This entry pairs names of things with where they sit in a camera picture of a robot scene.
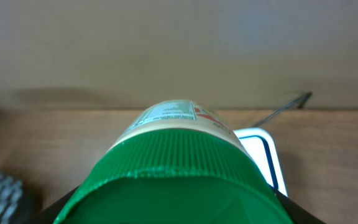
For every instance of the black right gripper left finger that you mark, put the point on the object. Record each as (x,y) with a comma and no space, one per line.
(49,215)

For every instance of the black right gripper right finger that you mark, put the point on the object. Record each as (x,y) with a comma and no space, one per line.
(297,214)

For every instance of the green lid jar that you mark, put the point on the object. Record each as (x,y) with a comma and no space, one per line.
(176,163)

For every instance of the white barcode scanner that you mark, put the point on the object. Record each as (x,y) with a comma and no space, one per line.
(261,147)

